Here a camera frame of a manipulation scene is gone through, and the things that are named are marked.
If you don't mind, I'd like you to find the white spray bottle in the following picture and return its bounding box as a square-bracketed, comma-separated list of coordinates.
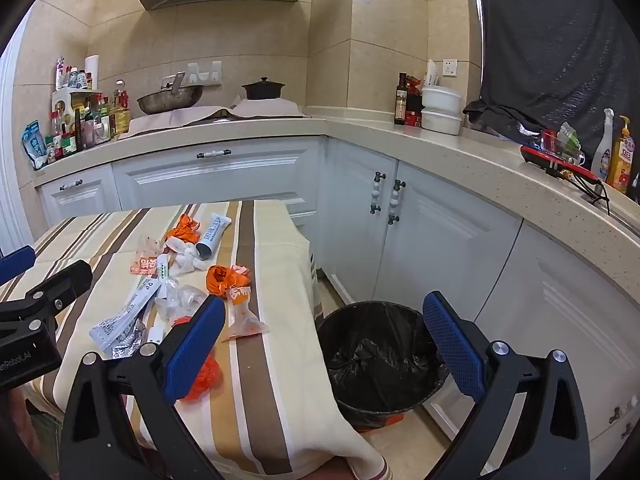
[590, 108, 615, 181]

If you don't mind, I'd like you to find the clear crumpled plastic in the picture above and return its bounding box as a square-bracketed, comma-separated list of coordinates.
[155, 282, 208, 326]

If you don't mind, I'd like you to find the white ceramic door handle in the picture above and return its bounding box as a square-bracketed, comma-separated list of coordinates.
[371, 172, 387, 215]
[387, 180, 407, 225]

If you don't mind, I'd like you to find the clear box with packets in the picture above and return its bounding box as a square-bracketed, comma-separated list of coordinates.
[541, 122, 587, 165]

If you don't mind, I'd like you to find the silver foil wrapper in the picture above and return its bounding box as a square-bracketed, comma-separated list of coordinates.
[107, 327, 151, 361]

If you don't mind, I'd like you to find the blue snack packet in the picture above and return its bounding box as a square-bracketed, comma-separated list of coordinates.
[21, 120, 48, 170]

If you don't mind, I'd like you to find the orange mesh bag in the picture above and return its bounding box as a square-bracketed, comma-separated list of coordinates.
[172, 312, 223, 403]

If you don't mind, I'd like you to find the black cloth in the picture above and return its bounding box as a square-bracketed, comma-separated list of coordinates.
[462, 0, 640, 133]

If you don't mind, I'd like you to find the striped tablecloth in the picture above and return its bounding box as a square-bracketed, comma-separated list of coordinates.
[0, 200, 388, 480]

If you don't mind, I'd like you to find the white toothpaste tube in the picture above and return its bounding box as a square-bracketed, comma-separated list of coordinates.
[194, 212, 233, 261]

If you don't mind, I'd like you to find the small white drawer front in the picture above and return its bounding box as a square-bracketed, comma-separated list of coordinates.
[39, 165, 122, 226]

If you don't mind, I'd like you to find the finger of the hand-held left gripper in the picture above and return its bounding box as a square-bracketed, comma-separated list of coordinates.
[0, 246, 37, 287]
[0, 259, 94, 333]

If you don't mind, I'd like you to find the orange crumpled wrapper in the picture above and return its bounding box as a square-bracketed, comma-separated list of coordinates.
[164, 214, 201, 243]
[206, 264, 251, 297]

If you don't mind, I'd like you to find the group of condiment bottles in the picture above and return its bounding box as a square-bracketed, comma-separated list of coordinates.
[46, 56, 132, 163]

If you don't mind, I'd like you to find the clear packet with orange label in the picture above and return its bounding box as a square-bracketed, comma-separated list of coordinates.
[220, 285, 270, 341]

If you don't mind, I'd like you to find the white lidded container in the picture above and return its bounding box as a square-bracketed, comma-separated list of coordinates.
[421, 85, 463, 113]
[421, 108, 463, 136]

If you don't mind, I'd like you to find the beige stove cover cloth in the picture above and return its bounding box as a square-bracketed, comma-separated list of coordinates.
[117, 99, 312, 138]

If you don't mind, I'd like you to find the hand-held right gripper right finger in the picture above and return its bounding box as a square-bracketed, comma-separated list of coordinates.
[422, 290, 592, 480]

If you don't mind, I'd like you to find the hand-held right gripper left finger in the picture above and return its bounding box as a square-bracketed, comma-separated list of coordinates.
[59, 295, 226, 480]

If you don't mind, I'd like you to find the dark glass oil bottle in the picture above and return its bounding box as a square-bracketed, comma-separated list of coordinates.
[394, 72, 408, 126]

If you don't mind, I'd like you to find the wide white drawer front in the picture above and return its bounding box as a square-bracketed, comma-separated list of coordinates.
[112, 137, 321, 217]

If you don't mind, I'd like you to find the long white printed wrapper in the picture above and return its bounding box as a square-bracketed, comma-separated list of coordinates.
[89, 277, 163, 351]

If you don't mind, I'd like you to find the orange dish soap bottle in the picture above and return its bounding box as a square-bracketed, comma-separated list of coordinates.
[606, 116, 638, 193]

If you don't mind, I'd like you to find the red flat tray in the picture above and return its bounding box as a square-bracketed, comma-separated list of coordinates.
[520, 144, 605, 187]

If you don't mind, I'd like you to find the black lidded pot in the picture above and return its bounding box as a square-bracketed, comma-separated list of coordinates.
[241, 77, 286, 101]

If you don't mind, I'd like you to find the steel wok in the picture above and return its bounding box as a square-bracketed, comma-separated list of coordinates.
[136, 74, 205, 116]

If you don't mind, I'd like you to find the black cable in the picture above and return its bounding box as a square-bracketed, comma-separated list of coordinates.
[575, 177, 613, 216]

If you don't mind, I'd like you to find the black trash bin with bag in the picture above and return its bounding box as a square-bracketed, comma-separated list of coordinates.
[316, 301, 451, 431]

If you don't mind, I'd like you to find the clear wrapper with orange label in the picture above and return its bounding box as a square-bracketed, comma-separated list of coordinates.
[129, 235, 166, 277]

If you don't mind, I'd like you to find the white cabinet door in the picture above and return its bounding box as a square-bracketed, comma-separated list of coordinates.
[327, 141, 401, 306]
[475, 220, 640, 443]
[384, 160, 524, 321]

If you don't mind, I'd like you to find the white knotted tissue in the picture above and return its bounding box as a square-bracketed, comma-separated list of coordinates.
[161, 237, 206, 273]

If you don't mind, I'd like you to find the red packet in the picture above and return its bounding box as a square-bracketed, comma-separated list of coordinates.
[405, 76, 425, 127]

